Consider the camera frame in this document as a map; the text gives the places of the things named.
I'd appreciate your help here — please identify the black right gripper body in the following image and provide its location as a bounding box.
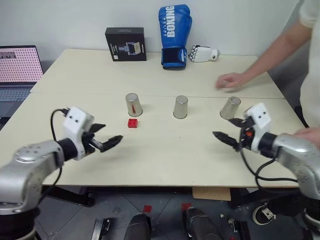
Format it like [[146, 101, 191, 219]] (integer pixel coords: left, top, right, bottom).
[[238, 126, 254, 152]]

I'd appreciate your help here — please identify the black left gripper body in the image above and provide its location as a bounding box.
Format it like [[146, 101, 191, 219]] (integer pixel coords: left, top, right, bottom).
[[82, 132, 105, 154]]

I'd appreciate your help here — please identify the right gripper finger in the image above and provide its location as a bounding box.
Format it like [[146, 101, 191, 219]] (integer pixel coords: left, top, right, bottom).
[[212, 130, 242, 153], [227, 117, 249, 129]]

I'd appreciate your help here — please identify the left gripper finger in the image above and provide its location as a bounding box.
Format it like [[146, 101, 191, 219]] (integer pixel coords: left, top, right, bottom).
[[99, 134, 124, 153], [89, 122, 107, 135]]

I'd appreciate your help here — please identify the person's right hand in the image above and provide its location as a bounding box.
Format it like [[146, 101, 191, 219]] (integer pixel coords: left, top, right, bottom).
[[215, 72, 248, 90]]

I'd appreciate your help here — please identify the person's left hand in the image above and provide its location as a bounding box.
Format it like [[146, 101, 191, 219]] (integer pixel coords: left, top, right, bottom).
[[293, 126, 320, 148]]

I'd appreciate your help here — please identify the upturned steel cup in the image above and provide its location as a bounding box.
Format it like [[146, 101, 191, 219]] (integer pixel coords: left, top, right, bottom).
[[172, 94, 189, 119], [219, 95, 242, 120]]

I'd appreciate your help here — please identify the red toy brick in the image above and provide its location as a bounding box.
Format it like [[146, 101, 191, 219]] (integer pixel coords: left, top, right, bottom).
[[126, 118, 141, 130]]

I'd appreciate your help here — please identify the steel cup with red reflection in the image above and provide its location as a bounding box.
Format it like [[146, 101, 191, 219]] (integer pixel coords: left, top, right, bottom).
[[125, 92, 144, 118]]

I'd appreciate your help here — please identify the brown cardboard sheet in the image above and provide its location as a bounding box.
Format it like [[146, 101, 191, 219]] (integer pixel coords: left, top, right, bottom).
[[191, 186, 232, 202]]

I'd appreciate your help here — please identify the black table leg base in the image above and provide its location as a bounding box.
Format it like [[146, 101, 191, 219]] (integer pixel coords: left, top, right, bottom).
[[229, 187, 254, 210], [41, 185, 96, 208]]

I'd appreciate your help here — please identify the black and white sneaker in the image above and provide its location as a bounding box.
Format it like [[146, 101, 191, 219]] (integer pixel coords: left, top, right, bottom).
[[251, 202, 276, 225]]

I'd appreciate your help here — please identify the white robotic hand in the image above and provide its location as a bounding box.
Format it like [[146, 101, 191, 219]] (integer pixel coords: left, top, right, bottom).
[[187, 44, 222, 63]]

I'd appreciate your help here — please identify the person's white shirt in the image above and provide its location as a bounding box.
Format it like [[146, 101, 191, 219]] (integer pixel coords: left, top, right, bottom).
[[298, 0, 320, 130]]

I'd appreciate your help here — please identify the black product box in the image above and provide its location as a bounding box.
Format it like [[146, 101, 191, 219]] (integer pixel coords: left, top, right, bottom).
[[104, 26, 148, 62]]

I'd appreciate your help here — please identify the dark rounded shape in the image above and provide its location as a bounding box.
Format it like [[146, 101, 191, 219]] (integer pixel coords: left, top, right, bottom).
[[127, 213, 153, 240], [182, 206, 224, 240]]

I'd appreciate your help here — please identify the open laptop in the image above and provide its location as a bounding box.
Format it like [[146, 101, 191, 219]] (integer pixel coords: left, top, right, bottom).
[[0, 44, 45, 103]]

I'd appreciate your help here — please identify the blue boxing glove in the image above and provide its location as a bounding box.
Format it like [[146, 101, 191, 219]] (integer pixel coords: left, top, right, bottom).
[[157, 3, 194, 72]]

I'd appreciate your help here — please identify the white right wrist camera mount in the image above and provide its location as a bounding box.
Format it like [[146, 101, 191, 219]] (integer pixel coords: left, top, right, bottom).
[[243, 102, 272, 154]]

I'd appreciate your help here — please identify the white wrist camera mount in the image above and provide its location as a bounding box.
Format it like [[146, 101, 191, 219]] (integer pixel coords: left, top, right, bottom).
[[243, 102, 272, 154], [61, 106, 96, 161]]

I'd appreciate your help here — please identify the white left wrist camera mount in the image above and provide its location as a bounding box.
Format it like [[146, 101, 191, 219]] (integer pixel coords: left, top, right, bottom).
[[61, 106, 96, 161]]

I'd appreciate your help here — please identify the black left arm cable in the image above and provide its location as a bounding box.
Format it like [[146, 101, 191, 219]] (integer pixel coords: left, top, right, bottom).
[[37, 107, 73, 204]]

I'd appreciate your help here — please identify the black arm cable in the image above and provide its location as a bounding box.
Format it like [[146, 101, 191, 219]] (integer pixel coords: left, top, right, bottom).
[[37, 107, 73, 204], [239, 147, 300, 189]]

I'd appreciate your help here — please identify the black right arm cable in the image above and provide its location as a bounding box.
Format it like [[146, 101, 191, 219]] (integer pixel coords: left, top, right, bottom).
[[239, 147, 300, 189]]

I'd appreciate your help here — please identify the black metal floor bracket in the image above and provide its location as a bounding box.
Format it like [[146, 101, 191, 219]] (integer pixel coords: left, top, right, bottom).
[[92, 217, 114, 240], [227, 218, 251, 240]]

